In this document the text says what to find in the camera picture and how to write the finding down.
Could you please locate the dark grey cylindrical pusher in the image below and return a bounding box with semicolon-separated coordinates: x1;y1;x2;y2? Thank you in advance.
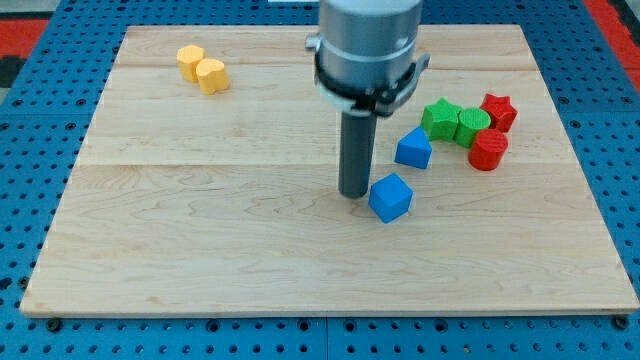
338;112;377;199

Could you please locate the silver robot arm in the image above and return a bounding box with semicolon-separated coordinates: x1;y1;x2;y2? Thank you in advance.
305;0;430;199

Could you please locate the blue triangle block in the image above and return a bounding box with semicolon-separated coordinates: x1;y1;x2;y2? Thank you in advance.
394;126;433;170

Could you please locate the yellow hexagon block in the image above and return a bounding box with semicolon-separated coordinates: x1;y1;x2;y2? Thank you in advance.
176;45;206;82

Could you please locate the blue cube block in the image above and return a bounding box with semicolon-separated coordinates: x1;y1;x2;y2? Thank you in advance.
368;173;414;223

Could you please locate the green star block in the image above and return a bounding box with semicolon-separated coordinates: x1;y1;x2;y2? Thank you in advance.
421;98;462;142

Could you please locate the green cylinder block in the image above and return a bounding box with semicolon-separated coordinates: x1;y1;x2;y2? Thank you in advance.
454;107;491;148

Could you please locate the red cylinder block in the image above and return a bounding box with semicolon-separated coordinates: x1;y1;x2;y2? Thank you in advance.
468;129;509;171

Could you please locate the red star block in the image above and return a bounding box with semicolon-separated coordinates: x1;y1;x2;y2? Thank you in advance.
480;93;518;133

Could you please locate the yellow heart block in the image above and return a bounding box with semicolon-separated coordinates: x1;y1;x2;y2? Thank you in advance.
196;58;230;95

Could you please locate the wooden board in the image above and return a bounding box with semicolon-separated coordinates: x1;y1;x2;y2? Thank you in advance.
20;25;639;318

